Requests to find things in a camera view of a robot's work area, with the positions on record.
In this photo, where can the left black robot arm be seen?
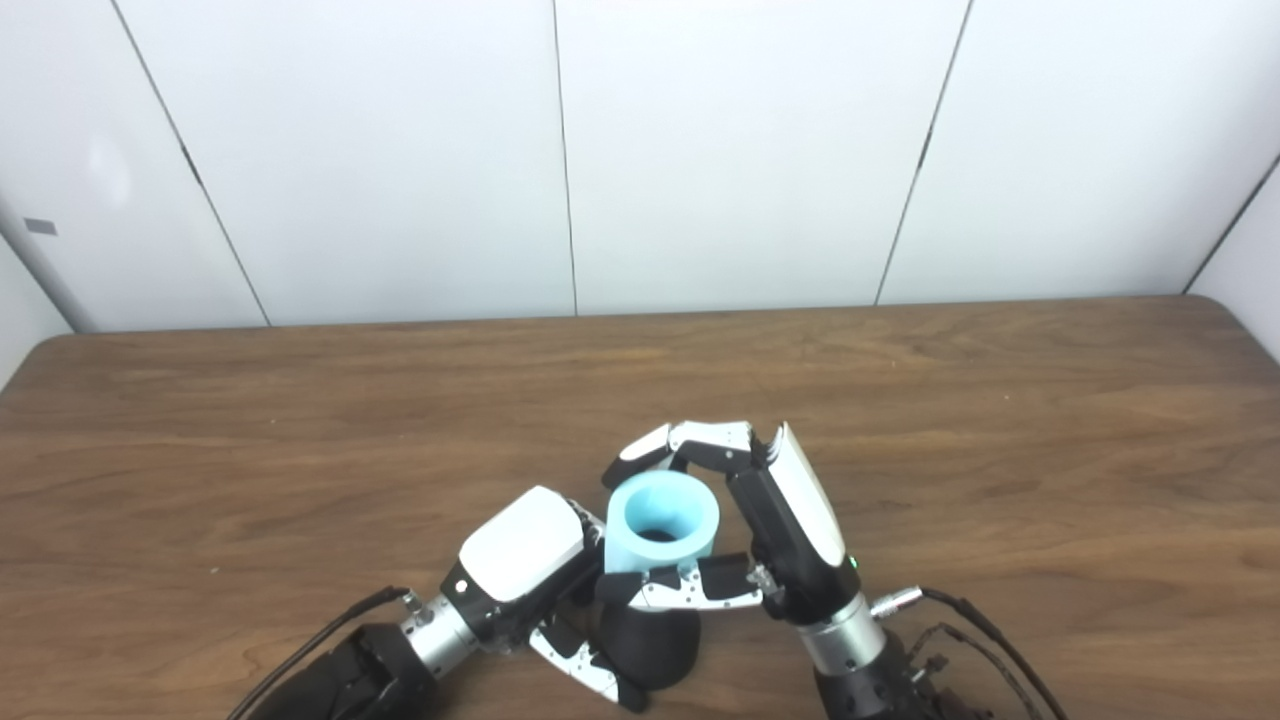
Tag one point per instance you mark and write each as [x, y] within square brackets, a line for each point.
[370, 675]

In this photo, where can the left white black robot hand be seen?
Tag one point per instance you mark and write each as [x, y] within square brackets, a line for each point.
[520, 550]

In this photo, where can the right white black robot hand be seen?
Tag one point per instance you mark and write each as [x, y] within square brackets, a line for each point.
[790, 520]

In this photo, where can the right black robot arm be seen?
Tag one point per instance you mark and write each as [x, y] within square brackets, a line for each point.
[860, 670]

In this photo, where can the black funnel-shaped nozzle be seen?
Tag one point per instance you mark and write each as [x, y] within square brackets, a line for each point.
[650, 645]

